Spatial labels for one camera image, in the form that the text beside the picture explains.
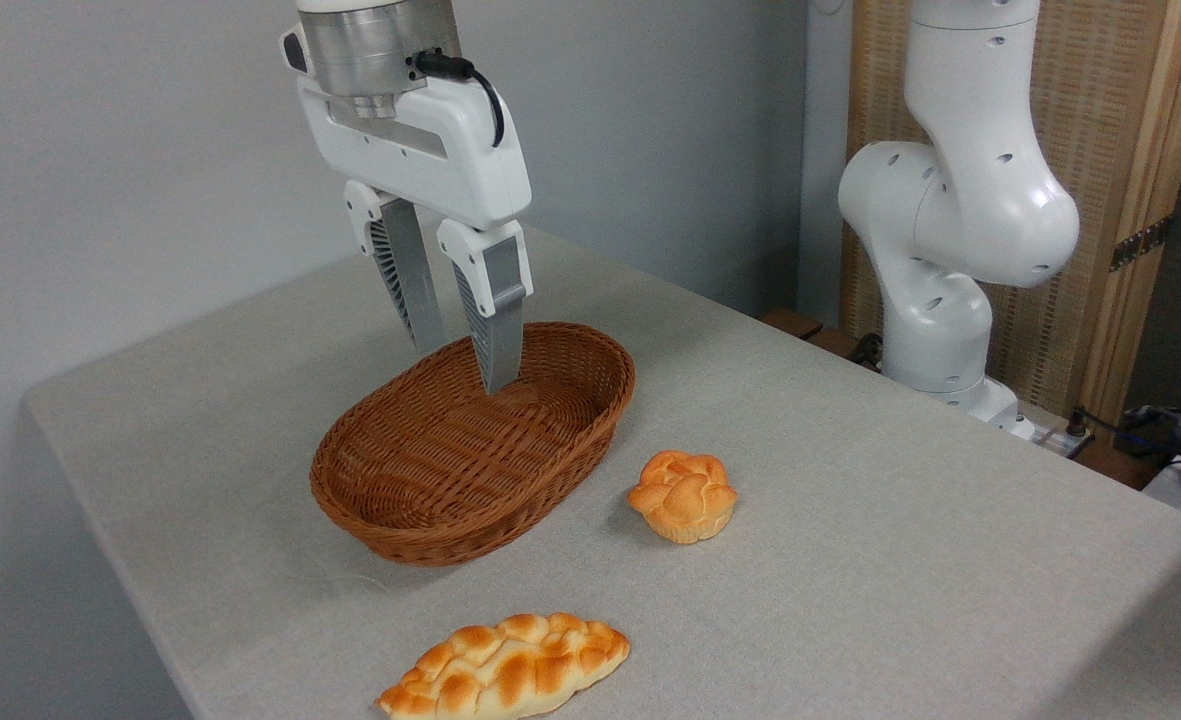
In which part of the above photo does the grey tablecloth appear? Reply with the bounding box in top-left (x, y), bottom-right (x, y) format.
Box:
top-left (24, 215), bottom-right (1181, 720)

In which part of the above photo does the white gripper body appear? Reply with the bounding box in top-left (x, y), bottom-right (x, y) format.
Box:
top-left (295, 74), bottom-right (534, 232)

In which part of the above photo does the brown wicker basket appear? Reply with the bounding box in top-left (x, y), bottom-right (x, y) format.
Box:
top-left (309, 321), bottom-right (638, 569)

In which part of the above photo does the wooden bamboo folding screen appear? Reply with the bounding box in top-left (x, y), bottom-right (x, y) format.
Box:
top-left (839, 0), bottom-right (1181, 423)

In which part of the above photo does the long braided bread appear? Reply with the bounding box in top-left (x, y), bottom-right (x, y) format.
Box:
top-left (375, 612), bottom-right (632, 720)

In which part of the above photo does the black power cable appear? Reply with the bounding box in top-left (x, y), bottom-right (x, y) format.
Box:
top-left (1066, 404), bottom-right (1181, 473)

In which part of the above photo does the round flower-shaped bread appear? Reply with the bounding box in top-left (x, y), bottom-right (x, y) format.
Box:
top-left (626, 449), bottom-right (740, 546)

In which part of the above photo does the dark metal screen hinge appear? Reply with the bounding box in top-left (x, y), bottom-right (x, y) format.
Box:
top-left (1109, 214), bottom-right (1174, 274)

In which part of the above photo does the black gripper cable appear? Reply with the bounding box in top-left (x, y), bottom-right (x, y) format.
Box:
top-left (414, 51), bottom-right (507, 149)

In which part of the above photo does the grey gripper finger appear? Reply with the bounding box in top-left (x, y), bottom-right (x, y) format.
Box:
top-left (342, 179), bottom-right (450, 354)
top-left (436, 217), bottom-right (535, 397)

